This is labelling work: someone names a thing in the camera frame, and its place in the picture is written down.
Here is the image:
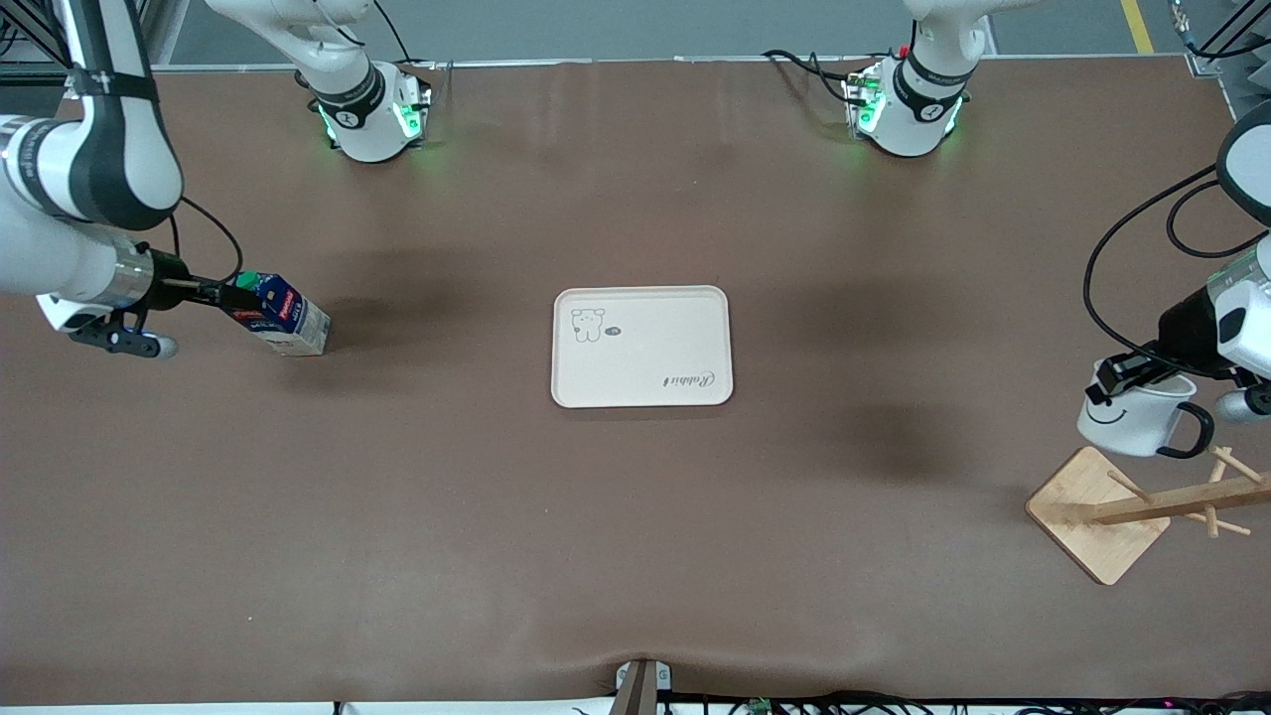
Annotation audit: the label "white smiley cup black handle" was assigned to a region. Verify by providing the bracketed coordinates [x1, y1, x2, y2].
[1077, 359, 1215, 460]

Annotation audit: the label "blue milk carton green cap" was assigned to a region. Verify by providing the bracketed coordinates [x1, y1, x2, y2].
[217, 270, 332, 358]

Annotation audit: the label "cream tray with bear print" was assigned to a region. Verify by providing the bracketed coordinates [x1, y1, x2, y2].
[551, 285, 735, 409]

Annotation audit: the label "wooden mug stand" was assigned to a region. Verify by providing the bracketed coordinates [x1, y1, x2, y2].
[1025, 445, 1271, 587]

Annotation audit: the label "brown table mat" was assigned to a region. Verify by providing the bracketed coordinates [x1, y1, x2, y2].
[0, 57, 1271, 708]

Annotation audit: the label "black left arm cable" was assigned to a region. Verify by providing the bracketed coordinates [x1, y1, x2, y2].
[1082, 164, 1271, 378]

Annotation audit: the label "aluminium frame corner post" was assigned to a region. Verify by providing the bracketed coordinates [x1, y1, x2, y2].
[1187, 0, 1271, 78]

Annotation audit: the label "black right arm base cable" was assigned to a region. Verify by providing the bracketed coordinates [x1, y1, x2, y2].
[372, 0, 443, 75]

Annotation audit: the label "black left arm base cables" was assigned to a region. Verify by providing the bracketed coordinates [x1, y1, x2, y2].
[763, 48, 860, 105]

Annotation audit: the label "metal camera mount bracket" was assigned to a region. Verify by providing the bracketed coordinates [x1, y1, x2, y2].
[614, 658, 673, 715]

